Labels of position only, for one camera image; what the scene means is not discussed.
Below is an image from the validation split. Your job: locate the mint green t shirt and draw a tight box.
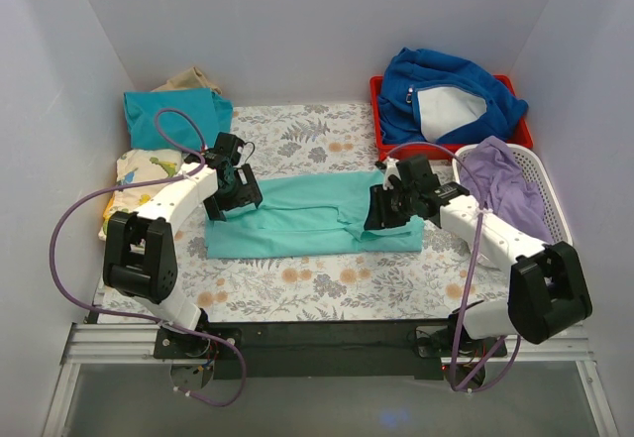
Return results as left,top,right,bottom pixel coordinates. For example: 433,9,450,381
205,171,424,259

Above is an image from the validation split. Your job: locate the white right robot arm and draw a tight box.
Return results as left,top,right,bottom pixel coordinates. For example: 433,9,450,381
205,156,592,356

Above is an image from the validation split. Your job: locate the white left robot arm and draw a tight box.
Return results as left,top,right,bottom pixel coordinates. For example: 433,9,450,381
103,133,263,358

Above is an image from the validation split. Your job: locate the teal folded t shirt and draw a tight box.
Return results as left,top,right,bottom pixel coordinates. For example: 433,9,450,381
123,88,233,151

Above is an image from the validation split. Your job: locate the blue fleece jacket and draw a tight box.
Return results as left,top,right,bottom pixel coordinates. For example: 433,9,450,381
376,48,529,145

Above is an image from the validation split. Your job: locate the dinosaur print folded garment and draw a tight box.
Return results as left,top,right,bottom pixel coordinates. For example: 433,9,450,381
98,149,183,241

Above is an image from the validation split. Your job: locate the lavender purple t shirt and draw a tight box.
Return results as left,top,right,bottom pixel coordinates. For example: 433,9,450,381
459,137,552,243

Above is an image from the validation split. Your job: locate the floral patterned table mat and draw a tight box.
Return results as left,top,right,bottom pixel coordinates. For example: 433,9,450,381
175,104,507,321

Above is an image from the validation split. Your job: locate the beige folded garment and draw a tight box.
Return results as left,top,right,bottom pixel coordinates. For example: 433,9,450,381
153,66,222,95

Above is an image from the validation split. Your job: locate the red plastic bin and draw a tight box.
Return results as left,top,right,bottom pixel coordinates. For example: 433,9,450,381
369,74,535,162

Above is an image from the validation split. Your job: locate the white perforated basket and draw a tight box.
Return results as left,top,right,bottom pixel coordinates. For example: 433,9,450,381
452,144,573,244

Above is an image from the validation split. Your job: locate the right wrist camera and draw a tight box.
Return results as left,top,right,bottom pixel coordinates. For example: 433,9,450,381
375,157,400,190

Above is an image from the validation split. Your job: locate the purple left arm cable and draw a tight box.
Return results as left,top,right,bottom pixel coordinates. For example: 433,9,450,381
52,108,248,407

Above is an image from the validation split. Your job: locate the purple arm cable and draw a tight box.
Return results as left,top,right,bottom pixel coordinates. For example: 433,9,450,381
380,142,522,392
52,108,248,407

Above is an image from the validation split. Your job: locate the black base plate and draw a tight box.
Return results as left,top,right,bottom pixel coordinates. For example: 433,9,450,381
153,321,508,382

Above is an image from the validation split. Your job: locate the aluminium frame rail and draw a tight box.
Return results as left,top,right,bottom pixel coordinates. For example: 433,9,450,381
43,324,618,436

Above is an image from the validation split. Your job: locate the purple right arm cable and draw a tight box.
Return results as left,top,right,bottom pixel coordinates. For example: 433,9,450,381
380,142,522,392

